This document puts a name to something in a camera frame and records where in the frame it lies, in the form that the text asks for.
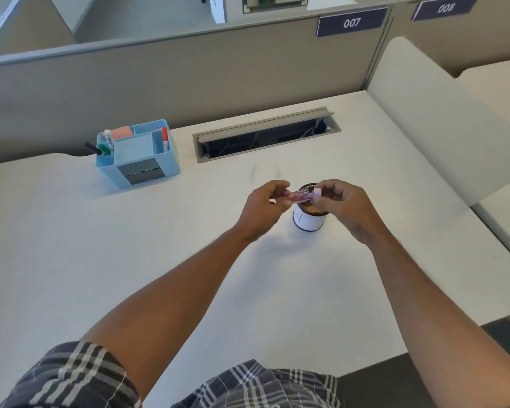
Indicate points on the person's left hand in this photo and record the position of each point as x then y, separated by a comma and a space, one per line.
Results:
257, 210

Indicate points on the person's right hand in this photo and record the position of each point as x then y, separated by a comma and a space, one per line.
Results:
348, 208

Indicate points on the person's left thumb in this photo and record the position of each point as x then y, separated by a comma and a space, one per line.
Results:
285, 203

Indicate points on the person's right thumb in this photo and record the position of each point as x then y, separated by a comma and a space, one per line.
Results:
321, 200

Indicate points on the pink highlighter cap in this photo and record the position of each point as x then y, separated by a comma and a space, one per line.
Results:
315, 193

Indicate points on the pink highlighter pen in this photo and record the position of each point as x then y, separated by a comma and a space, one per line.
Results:
298, 196

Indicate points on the person's left forearm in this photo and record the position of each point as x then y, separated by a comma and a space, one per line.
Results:
170, 301

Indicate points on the person's right forearm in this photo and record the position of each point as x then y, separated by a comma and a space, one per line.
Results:
433, 318

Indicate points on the bunch of brown pencils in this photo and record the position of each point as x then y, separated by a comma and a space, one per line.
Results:
312, 209

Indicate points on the white pen cup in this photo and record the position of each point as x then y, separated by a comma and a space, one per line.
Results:
308, 221

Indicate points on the blue desk organizer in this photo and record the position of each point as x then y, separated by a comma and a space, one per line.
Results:
170, 163

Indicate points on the white side divider panel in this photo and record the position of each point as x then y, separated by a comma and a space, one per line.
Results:
429, 118

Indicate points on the red marker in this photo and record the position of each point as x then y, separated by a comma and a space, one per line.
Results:
165, 138

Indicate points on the grey organizer drawer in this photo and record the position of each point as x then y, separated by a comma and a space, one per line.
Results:
141, 171

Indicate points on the grey desk partition panel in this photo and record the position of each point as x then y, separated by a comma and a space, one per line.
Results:
459, 42
195, 76

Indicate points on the blue sticky notes pad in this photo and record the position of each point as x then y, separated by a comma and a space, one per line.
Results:
134, 148

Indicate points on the pink sticky notes pad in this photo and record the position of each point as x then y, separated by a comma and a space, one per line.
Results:
121, 133

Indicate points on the dark blue number sign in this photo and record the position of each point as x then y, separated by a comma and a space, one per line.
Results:
351, 22
445, 8

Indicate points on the green marker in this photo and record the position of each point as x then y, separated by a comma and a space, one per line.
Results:
105, 148

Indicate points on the white marker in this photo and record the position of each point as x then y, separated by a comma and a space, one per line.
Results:
108, 138

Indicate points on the grey framed tray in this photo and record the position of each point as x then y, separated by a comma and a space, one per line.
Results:
275, 3

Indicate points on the black marker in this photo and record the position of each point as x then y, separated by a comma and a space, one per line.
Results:
92, 148

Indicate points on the plaid shirt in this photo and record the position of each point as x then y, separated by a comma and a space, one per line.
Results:
76, 378

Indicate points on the white pedestal cabinet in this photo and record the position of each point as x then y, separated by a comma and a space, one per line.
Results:
218, 8

